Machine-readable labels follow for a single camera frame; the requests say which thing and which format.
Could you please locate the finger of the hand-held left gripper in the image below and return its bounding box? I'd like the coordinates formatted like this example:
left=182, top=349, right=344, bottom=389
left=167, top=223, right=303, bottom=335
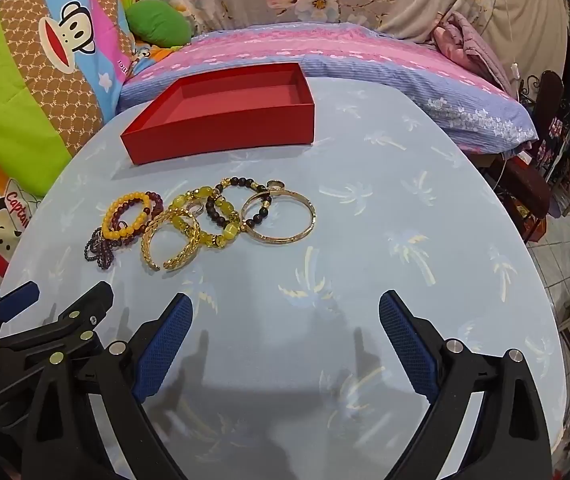
left=0, top=281, right=41, bottom=347
left=0, top=281, right=116, bottom=358

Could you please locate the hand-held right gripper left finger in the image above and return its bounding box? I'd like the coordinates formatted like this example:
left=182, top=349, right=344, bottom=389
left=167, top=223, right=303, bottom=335
left=20, top=292, right=195, bottom=480

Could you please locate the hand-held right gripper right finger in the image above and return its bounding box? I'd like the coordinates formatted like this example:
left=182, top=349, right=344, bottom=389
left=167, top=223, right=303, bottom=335
left=379, top=289, right=554, bottom=480

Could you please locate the dark purple small-bead bracelet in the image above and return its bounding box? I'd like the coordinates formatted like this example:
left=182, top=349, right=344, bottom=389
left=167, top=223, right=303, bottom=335
left=84, top=225, right=118, bottom=271

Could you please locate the gold cuff bracelet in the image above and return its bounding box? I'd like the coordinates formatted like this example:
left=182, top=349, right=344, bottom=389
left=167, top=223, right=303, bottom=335
left=140, top=208, right=202, bottom=272

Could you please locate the orange bead bracelet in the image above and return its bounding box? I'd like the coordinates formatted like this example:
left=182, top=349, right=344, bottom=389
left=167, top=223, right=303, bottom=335
left=101, top=191, right=152, bottom=241

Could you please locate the dark red bead bracelet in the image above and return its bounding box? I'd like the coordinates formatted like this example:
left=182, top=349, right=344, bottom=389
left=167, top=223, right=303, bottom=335
left=112, top=189, right=166, bottom=233

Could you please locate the yellow-green bead bracelet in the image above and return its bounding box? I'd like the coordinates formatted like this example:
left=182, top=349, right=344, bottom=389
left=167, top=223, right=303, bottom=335
left=167, top=186, right=242, bottom=251

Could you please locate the dark brown bead bracelet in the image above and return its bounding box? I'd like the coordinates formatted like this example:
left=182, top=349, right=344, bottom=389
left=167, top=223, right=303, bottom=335
left=206, top=176, right=272, bottom=228

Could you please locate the thin gold bangle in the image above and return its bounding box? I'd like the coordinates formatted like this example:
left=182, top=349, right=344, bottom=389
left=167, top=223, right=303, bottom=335
left=240, top=190, right=317, bottom=247

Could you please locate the red cardboard box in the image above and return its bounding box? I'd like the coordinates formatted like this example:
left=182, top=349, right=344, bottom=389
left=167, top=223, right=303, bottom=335
left=120, top=62, right=316, bottom=166

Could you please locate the colourful monkey-print blanket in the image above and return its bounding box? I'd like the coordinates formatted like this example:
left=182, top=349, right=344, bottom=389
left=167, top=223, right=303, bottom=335
left=0, top=0, right=191, bottom=306

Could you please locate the dark wooden chair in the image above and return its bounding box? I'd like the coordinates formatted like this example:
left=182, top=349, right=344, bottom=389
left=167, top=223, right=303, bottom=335
left=490, top=71, right=566, bottom=243

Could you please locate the green pillow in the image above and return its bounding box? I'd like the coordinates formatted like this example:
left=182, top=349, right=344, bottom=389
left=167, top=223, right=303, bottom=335
left=125, top=0, right=192, bottom=47

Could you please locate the pink and purple striped quilt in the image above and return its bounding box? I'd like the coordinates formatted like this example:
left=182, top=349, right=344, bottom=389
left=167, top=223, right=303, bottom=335
left=115, top=22, right=538, bottom=153

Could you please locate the folded pink cloth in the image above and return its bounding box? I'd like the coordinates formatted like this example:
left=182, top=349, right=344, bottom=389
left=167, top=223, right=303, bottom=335
left=432, top=10, right=516, bottom=96

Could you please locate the beige hanging cloth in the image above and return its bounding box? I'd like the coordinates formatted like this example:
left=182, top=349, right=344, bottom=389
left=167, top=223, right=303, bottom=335
left=465, top=0, right=570, bottom=93

